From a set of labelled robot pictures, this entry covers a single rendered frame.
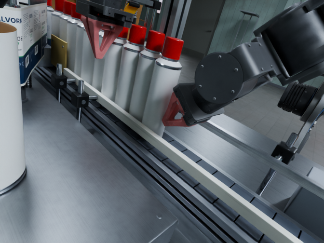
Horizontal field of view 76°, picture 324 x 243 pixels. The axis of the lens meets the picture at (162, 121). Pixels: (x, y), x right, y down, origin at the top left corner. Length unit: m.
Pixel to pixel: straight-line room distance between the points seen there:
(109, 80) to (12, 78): 0.28
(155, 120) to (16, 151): 0.23
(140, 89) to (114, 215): 0.25
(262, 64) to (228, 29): 7.83
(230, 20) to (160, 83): 7.74
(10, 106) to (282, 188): 0.55
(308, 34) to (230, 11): 7.88
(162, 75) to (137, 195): 0.21
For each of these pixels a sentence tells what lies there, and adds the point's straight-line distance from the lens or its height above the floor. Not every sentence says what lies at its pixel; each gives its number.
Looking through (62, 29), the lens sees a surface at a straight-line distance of 0.73.
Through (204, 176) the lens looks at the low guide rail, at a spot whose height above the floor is 0.91.
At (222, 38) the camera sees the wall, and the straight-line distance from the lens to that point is 8.10.
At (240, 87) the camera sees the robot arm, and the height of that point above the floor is 1.07.
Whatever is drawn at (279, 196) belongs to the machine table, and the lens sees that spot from 0.56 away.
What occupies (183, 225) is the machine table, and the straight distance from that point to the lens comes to 0.38.
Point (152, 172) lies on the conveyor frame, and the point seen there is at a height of 0.85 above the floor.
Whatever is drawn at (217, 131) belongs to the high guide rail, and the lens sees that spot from 0.39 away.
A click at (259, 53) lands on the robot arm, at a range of 0.26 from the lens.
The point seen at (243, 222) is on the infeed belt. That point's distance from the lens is 0.36.
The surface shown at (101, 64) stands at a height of 0.97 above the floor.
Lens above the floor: 1.12
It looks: 26 degrees down
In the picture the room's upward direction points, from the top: 15 degrees clockwise
